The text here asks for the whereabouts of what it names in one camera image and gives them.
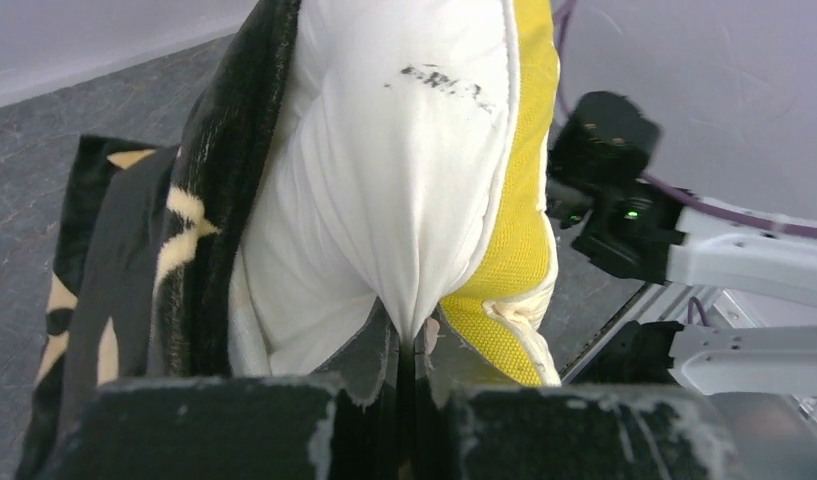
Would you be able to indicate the white pillow with yellow edge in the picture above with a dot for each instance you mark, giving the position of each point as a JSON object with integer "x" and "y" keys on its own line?
{"x": 408, "y": 168}

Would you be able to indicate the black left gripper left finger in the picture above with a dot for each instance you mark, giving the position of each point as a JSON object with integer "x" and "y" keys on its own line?
{"x": 339, "y": 422}

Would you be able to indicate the black pillowcase with yellow flowers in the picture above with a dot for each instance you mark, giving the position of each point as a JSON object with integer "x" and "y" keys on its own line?
{"x": 148, "y": 237}

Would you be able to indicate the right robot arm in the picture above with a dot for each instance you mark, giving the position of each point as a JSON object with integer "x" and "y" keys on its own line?
{"x": 632, "y": 226}

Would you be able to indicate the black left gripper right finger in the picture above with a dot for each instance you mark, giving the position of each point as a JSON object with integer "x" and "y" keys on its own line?
{"x": 621, "y": 417}

